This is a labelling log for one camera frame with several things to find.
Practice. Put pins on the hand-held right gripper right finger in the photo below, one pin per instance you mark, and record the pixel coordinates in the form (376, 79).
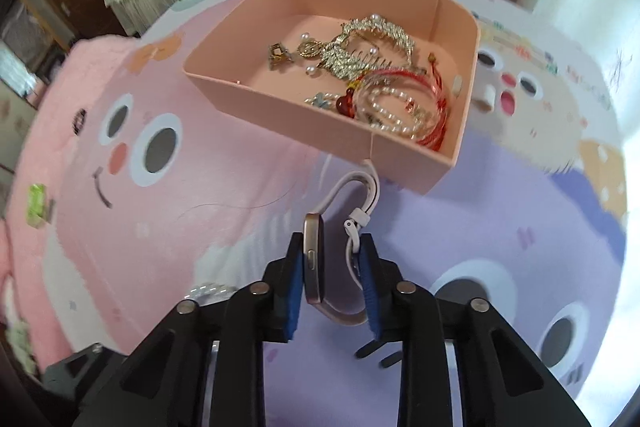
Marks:
(370, 292)

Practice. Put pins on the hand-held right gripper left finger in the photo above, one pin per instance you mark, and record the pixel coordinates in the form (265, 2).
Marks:
(295, 297)

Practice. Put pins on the smartwatch with white band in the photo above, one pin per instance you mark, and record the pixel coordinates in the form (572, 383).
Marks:
(314, 257)

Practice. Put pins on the pink rectangular box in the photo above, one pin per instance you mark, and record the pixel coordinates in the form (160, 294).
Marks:
(400, 167)

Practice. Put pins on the red bangle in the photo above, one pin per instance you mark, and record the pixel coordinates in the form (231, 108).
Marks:
(436, 132)

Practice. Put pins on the rhinestone pearl hair comb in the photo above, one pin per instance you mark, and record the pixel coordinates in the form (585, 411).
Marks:
(350, 57)

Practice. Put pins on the green hair clip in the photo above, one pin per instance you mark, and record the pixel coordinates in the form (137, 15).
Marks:
(37, 204)

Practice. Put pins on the small white tube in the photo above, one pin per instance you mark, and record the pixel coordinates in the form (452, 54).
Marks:
(487, 98)

